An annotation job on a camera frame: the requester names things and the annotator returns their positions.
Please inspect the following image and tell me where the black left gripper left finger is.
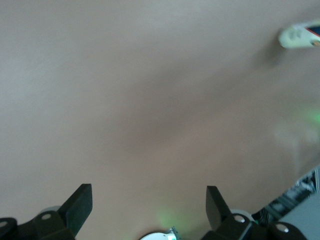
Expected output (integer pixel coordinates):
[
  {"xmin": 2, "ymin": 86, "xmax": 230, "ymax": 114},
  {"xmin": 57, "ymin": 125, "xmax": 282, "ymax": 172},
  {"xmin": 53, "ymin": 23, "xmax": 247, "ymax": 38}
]
[{"xmin": 0, "ymin": 183, "xmax": 93, "ymax": 240}]

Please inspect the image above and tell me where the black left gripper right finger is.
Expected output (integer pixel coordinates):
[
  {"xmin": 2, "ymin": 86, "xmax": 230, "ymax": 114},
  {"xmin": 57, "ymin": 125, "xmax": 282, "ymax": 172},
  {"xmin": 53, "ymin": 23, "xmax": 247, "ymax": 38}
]
[{"xmin": 201, "ymin": 185, "xmax": 308, "ymax": 240}]

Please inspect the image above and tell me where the blue white tennis ball can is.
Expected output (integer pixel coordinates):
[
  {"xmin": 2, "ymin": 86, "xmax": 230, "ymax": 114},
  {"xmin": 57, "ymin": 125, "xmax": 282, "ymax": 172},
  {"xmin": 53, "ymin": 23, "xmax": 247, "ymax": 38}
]
[{"xmin": 277, "ymin": 20, "xmax": 320, "ymax": 50}]

